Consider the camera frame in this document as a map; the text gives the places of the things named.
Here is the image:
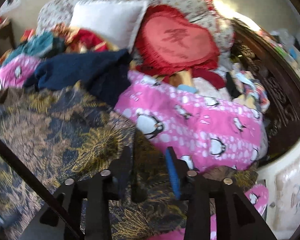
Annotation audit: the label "dark gold patterned garment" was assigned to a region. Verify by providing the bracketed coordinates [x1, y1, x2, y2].
[0, 80, 260, 240]

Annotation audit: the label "colourful clothes pile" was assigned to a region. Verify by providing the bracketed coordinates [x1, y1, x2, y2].
[226, 62, 270, 114]

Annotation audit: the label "pink penguin blanket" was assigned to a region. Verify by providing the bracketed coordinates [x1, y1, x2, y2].
[0, 54, 270, 240]

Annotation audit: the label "navy blue sweater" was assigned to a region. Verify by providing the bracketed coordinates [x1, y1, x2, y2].
[23, 49, 132, 107]

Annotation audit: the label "white ornate chair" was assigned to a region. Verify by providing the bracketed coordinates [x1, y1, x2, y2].
[257, 139, 300, 239]

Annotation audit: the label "red heart pillow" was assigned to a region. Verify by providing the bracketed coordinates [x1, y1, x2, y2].
[135, 4, 220, 76]

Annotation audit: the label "dark carved wooden headboard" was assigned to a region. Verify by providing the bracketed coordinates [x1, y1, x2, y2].
[231, 19, 300, 166]

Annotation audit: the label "teal knit sweater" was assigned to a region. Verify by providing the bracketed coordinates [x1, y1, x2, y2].
[0, 31, 66, 68]

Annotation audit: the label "white pillow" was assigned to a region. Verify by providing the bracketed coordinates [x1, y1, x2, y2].
[70, 1, 149, 51]

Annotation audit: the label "cluttered items on shelf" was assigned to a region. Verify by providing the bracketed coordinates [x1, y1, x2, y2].
[256, 29, 300, 78]

